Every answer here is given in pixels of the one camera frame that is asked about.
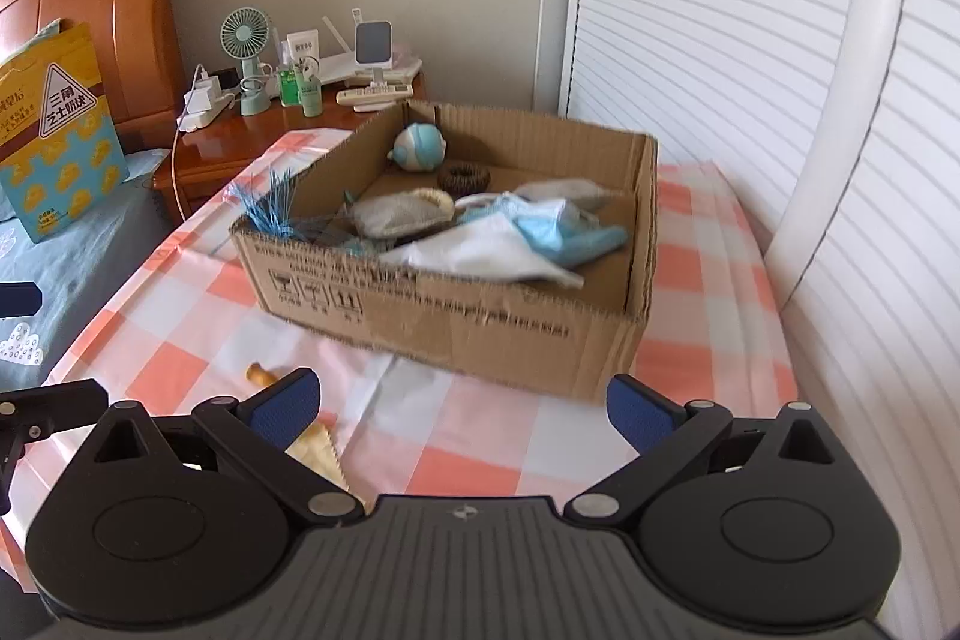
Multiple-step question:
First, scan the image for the white power strip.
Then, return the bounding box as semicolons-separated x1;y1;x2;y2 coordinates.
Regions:
176;64;235;133

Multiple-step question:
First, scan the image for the white remote control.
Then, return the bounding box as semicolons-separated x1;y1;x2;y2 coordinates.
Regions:
335;83;415;113

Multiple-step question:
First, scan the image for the yellow blue snack bag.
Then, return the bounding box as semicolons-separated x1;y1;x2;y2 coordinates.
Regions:
2;23;128;242

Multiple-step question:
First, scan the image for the wooden nightstand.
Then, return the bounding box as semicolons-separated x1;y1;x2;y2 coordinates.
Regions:
148;71;430;226

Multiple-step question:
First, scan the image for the white card box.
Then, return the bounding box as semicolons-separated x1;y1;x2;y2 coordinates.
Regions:
286;29;320;71

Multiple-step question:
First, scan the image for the green desk fan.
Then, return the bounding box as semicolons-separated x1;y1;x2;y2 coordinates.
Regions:
220;7;272;117

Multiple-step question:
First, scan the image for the white phone stand mirror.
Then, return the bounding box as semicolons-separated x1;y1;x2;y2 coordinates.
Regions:
352;7;412;85

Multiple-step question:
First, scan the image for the yellow lens cloth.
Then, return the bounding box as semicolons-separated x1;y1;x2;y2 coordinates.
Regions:
286;411;368;509

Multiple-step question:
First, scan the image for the cardboard box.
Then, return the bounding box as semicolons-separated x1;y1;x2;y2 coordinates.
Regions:
229;101;658;403

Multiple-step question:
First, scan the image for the white louvered wardrobe door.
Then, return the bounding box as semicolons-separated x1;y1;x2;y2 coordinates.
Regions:
560;0;958;638

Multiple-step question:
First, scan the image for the brown hair scrunchie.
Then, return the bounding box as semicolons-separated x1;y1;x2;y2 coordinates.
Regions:
438;163;491;200

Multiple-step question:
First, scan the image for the green tube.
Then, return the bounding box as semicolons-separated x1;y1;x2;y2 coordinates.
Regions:
296;55;322;119

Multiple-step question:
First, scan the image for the green bottle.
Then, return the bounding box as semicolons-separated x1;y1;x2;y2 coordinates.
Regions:
277;55;299;107

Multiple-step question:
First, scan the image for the white router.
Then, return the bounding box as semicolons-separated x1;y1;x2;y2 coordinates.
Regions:
319;16;423;86

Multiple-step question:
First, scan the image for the small wooden mushroom toy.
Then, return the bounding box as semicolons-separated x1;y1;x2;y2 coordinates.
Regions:
245;362;278;388

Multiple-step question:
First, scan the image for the white face mask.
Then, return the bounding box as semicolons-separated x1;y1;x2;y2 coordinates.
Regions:
379;214;584;289

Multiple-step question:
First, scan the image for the blue surgical mask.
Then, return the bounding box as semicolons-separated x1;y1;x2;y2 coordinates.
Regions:
455;191;630;269

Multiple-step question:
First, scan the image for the blue white round toy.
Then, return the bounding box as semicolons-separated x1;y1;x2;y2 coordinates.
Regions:
387;124;448;172

